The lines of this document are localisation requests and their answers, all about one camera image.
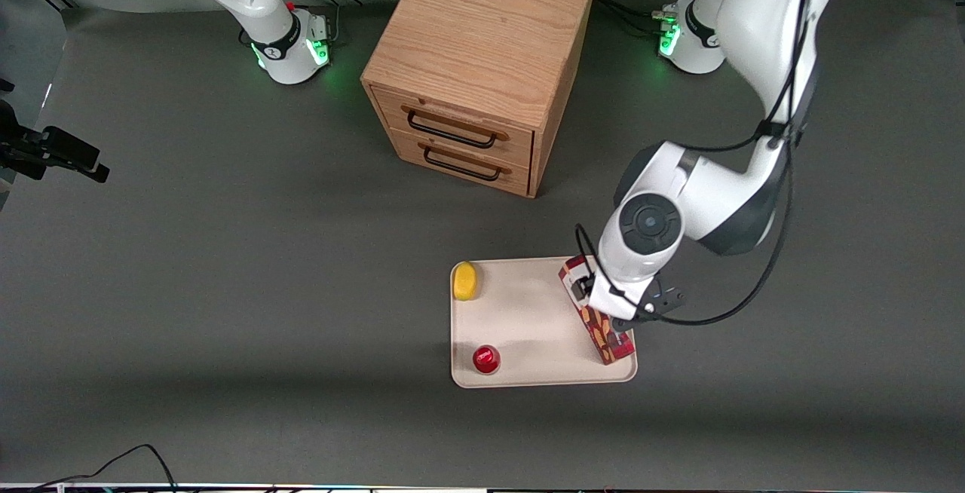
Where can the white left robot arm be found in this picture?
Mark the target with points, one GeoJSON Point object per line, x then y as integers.
{"type": "Point", "coordinates": [769, 41]}

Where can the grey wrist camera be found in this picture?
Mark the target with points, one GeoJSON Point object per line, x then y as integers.
{"type": "Point", "coordinates": [660, 303]}

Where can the yellow lemon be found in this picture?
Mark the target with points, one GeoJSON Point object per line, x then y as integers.
{"type": "Point", "coordinates": [466, 282]}

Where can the red cookie box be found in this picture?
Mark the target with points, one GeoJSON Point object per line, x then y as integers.
{"type": "Point", "coordinates": [605, 333]}

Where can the beige plastic tray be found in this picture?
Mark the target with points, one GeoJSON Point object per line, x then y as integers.
{"type": "Point", "coordinates": [528, 327]}

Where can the wooden drawer cabinet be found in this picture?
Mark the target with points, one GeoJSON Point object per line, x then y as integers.
{"type": "Point", "coordinates": [482, 33]}

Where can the wooden drawer front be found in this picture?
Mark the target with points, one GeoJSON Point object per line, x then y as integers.
{"type": "Point", "coordinates": [460, 120]}
{"type": "Point", "coordinates": [467, 165]}

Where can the red can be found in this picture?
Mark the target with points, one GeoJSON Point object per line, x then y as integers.
{"type": "Point", "coordinates": [486, 359]}

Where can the grey table mat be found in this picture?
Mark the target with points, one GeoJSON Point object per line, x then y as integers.
{"type": "Point", "coordinates": [226, 289]}

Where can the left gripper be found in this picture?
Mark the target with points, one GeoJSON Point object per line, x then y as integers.
{"type": "Point", "coordinates": [623, 323]}

